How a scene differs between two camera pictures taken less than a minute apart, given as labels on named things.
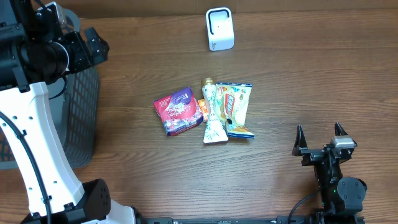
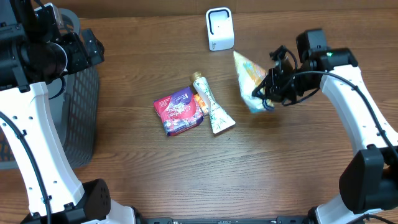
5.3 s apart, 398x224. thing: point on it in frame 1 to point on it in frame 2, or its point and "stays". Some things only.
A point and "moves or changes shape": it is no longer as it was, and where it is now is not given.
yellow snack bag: x=233 y=99 to x=250 y=74
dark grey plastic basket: x=74 y=99 stays
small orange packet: x=202 y=103 moves or changes shape
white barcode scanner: x=220 y=28 stays
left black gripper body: x=78 y=56 stays
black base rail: x=286 y=219 stays
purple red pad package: x=178 y=112 stays
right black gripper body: x=313 y=155 to x=280 y=85
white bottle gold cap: x=215 y=129 moves or changes shape
